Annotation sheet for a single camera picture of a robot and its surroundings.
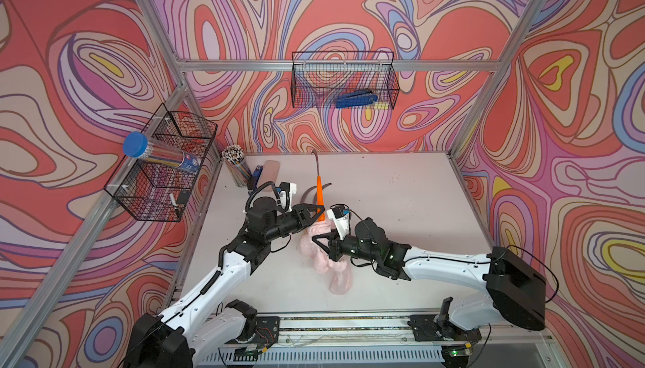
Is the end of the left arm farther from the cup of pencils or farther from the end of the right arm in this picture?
the cup of pencils

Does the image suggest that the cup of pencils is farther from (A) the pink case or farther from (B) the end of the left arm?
(B) the end of the left arm

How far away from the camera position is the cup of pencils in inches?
38.4

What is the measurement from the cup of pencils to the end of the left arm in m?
0.43

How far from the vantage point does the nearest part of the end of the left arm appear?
57cm

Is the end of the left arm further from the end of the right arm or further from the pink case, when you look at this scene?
the pink case
